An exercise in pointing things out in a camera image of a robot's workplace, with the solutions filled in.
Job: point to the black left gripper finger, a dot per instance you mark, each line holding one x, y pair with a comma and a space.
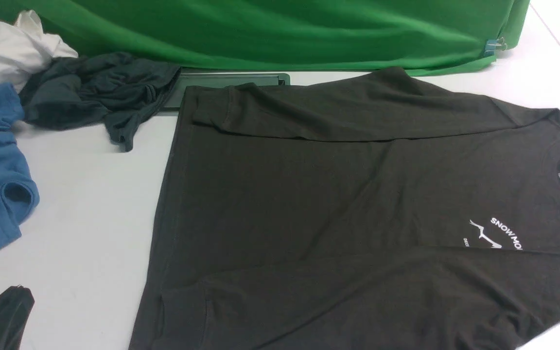
16, 303

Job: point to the dark gray long-sleeved shirt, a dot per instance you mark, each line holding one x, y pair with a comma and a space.
378, 212

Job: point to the dark teal crumpled shirt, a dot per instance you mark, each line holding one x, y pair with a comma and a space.
116, 89

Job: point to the white crumpled cloth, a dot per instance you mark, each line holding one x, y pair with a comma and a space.
25, 49

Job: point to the green backdrop cloth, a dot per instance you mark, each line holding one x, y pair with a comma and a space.
424, 37

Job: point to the blue binder clip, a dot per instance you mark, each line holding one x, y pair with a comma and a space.
494, 46

